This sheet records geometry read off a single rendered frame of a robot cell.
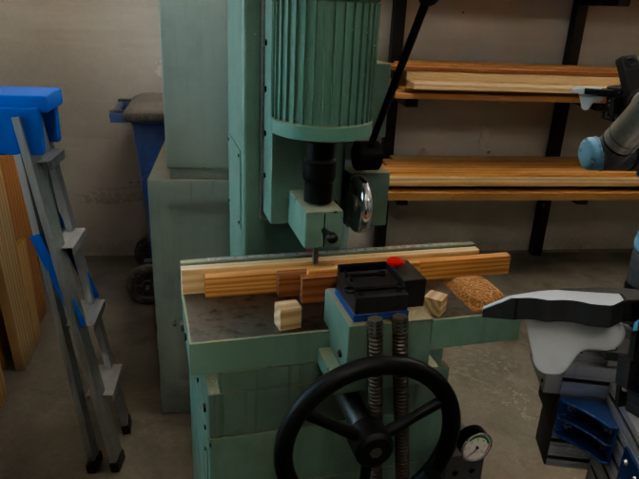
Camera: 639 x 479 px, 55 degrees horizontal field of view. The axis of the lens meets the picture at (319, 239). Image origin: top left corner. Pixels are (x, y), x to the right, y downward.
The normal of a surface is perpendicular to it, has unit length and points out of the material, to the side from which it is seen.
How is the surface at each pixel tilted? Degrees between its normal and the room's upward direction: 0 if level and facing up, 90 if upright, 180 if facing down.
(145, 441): 0
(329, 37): 90
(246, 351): 90
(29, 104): 90
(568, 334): 87
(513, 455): 0
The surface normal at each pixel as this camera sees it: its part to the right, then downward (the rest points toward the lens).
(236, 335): 0.04, -0.93
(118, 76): 0.14, 0.36
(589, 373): -0.12, 0.36
